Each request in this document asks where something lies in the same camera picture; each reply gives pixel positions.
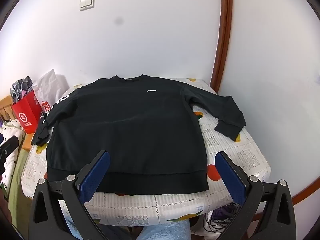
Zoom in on white light switch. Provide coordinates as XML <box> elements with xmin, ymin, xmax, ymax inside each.
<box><xmin>79</xmin><ymin>0</ymin><xmax>95</xmax><ymax>11</ymax></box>

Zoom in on wooden bedside cabinet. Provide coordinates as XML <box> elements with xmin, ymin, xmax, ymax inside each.
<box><xmin>22</xmin><ymin>132</ymin><xmax>35</xmax><ymax>152</ymax></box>

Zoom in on red paper bag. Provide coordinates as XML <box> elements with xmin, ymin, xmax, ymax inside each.
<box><xmin>12</xmin><ymin>90</ymin><xmax>43</xmax><ymax>134</ymax></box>

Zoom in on white plastic bag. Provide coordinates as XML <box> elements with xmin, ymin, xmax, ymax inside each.
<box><xmin>32</xmin><ymin>69</ymin><xmax>69</xmax><ymax>113</ymax></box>

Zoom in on brown wooden door trim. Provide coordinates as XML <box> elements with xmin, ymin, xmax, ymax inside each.
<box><xmin>209</xmin><ymin>0</ymin><xmax>233</xmax><ymax>92</ymax></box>

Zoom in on tangle of cables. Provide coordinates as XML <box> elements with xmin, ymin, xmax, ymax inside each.
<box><xmin>203</xmin><ymin>204</ymin><xmax>242</xmax><ymax>234</ymax></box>

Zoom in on white dotted cloth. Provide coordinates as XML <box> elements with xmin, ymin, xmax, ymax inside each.
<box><xmin>0</xmin><ymin>120</ymin><xmax>25</xmax><ymax>188</ymax></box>

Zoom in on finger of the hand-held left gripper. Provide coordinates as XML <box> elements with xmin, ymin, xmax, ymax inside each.
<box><xmin>0</xmin><ymin>135</ymin><xmax>20</xmax><ymax>155</ymax></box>

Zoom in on fruit print tablecloth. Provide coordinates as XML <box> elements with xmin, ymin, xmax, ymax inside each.
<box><xmin>20</xmin><ymin>77</ymin><xmax>272</xmax><ymax>227</ymax></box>

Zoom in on plaid cloth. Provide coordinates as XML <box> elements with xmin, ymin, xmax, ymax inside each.
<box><xmin>10</xmin><ymin>76</ymin><xmax>34</xmax><ymax>104</ymax></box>

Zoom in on wooden slatted headboard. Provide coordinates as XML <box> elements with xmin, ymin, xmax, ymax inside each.
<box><xmin>0</xmin><ymin>95</ymin><xmax>14</xmax><ymax>123</ymax></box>

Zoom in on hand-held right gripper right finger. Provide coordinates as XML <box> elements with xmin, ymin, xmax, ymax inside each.
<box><xmin>215</xmin><ymin>150</ymin><xmax>297</xmax><ymax>240</ymax></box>

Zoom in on brown wooden baseboard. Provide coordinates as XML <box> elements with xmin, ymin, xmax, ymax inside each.
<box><xmin>291</xmin><ymin>176</ymin><xmax>320</xmax><ymax>205</ymax></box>

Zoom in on black sweatshirt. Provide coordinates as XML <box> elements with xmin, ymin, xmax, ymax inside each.
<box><xmin>31</xmin><ymin>74</ymin><xmax>247</xmax><ymax>196</ymax></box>

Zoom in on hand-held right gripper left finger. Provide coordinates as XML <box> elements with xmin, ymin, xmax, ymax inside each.
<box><xmin>28</xmin><ymin>150</ymin><xmax>111</xmax><ymax>240</ymax></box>

